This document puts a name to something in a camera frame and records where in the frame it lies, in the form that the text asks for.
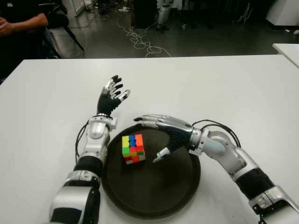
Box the dark brown round plate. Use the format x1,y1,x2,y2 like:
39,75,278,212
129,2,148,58
101,125,202,213

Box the white machine base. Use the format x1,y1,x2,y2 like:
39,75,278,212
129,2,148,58
266,0,299,31

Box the black chair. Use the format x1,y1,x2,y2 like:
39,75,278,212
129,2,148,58
43,4,85,59

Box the bystander bare hand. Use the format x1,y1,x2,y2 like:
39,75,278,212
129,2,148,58
0,17,14,37

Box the black cabinet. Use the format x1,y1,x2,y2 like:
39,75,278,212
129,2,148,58
132,0,159,28

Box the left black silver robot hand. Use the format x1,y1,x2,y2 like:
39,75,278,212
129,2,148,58
97,75,131,117

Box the white tangled floor cable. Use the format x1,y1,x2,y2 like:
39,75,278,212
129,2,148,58
116,17,172,58

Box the multicoloured Rubik's cube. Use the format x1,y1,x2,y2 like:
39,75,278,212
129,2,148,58
121,134,146,165

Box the seated person black clothing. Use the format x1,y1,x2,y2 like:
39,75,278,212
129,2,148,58
0,0,58,81

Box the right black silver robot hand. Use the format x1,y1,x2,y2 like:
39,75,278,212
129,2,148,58
133,114,193,163

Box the grey folded stand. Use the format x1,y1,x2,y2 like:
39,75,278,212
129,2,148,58
238,1,255,24

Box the white cabinet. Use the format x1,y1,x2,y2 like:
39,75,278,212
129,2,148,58
62,0,91,17

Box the bystander bare forearm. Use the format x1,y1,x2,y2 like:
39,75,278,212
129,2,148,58
9,12,49,33

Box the white side table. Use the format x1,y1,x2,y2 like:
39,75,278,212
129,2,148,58
272,43,299,65

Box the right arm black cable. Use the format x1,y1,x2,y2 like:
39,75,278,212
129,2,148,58
192,119,242,147

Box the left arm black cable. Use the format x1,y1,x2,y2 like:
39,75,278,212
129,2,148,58
74,121,91,163

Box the white humanoid robot legs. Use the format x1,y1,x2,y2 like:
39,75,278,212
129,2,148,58
157,0,172,33

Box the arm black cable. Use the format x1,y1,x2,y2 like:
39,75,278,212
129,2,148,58
74,121,91,163
192,119,242,147

